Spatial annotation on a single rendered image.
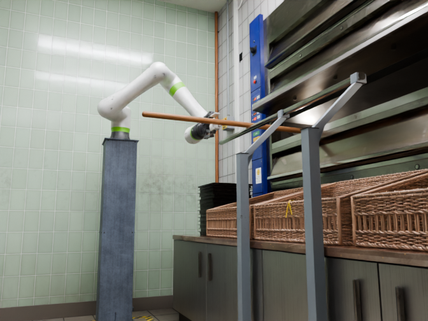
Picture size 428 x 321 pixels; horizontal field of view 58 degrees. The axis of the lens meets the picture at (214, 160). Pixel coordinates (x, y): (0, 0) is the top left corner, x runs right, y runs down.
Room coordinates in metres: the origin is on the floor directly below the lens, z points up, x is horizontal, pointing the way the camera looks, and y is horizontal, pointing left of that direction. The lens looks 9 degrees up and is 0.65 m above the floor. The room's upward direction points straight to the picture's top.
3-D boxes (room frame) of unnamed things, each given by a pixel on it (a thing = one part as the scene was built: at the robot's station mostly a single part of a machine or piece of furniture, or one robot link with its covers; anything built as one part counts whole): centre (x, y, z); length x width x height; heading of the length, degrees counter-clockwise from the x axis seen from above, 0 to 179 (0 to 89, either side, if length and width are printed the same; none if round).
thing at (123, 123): (2.55, 0.64, 1.36); 0.16 x 0.13 x 0.19; 163
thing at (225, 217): (2.13, -0.27, 0.72); 0.56 x 0.49 x 0.28; 22
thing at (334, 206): (1.58, -0.50, 0.72); 0.56 x 0.49 x 0.28; 23
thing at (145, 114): (2.20, -0.43, 1.19); 1.71 x 0.03 x 0.03; 113
